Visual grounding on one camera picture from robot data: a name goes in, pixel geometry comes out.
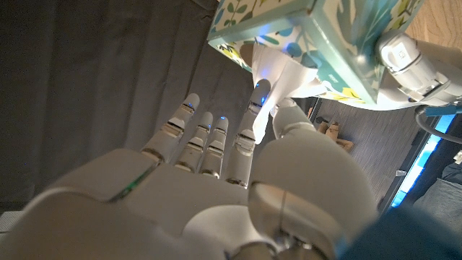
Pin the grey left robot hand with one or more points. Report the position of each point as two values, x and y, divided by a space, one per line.
408 65

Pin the black backdrop curtain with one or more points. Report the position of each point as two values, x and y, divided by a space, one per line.
90 72

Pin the brown cardboard piece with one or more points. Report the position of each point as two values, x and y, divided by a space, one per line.
334 131

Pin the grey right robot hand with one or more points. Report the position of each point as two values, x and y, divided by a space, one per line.
180 202

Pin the white tissue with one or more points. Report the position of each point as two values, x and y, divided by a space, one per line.
281 72

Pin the teal floral tissue box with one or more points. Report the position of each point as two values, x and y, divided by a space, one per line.
335 43

